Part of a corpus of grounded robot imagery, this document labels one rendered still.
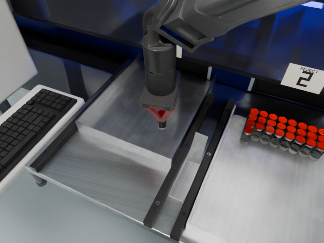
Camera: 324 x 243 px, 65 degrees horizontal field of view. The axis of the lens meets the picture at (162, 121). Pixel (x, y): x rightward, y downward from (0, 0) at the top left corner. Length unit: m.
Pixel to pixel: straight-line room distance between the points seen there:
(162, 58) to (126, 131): 0.28
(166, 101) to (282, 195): 0.32
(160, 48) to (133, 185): 0.30
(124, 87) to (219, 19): 0.49
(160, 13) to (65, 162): 0.40
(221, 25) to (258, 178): 0.37
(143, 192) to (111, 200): 0.07
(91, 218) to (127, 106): 0.93
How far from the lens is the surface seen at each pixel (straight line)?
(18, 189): 1.76
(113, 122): 0.68
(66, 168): 0.62
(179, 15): 0.37
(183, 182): 0.56
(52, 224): 1.58
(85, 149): 0.64
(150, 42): 0.42
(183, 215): 0.52
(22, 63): 0.99
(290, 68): 0.64
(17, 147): 0.78
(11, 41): 0.95
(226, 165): 0.60
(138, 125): 0.66
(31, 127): 0.82
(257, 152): 0.64
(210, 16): 0.34
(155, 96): 0.48
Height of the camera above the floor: 1.38
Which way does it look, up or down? 48 degrees down
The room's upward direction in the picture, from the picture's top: straight up
